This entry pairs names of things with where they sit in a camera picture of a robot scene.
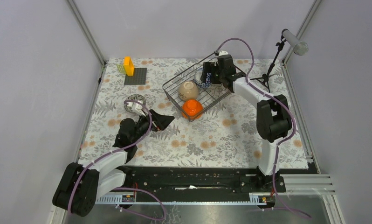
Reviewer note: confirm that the black microphone tripod stand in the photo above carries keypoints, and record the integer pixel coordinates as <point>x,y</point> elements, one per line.
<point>264,79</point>

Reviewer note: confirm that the floral tablecloth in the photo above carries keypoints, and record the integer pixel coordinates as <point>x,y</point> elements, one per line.
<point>224,136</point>

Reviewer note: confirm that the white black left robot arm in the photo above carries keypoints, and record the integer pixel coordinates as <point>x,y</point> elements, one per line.
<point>81,185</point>

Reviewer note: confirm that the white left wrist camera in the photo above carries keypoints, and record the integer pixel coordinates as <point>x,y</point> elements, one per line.
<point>135,107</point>

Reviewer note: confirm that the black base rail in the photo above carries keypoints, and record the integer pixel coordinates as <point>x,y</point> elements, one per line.
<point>198,184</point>

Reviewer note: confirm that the blue white patterned bowl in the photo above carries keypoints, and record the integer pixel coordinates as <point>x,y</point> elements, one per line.
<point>202,79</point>

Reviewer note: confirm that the grey lego baseplate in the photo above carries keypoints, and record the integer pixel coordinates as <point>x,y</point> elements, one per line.
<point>138,78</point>

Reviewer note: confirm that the pink patterned bowl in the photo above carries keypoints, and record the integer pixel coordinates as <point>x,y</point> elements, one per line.
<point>134,98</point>

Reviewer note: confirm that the silver microphone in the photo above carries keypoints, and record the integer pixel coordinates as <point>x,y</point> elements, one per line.
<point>299,47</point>

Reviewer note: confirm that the yellow green grid plate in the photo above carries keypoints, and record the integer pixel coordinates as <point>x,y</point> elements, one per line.
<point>121,69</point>

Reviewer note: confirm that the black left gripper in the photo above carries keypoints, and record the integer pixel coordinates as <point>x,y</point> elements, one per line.
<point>159,121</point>

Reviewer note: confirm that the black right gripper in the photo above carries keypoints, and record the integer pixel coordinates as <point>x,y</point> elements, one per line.
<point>211,67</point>

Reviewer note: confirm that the orange bowl front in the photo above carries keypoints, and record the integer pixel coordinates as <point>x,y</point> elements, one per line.
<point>192,109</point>

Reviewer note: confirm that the beige ceramic bowl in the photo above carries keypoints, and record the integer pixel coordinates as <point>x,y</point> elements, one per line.
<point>188,90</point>

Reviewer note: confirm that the orange block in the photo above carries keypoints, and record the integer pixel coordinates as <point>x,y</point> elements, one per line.
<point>128,66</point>

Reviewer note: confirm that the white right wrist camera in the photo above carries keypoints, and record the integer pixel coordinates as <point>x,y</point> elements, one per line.
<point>222,53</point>

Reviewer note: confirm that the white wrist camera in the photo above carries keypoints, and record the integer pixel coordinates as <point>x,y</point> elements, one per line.
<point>222,53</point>
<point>135,107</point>

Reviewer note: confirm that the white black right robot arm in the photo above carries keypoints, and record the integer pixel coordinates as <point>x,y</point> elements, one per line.
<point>273,118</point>

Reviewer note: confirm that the black wire dish rack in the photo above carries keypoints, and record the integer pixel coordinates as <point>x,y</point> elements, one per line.
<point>208,94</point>

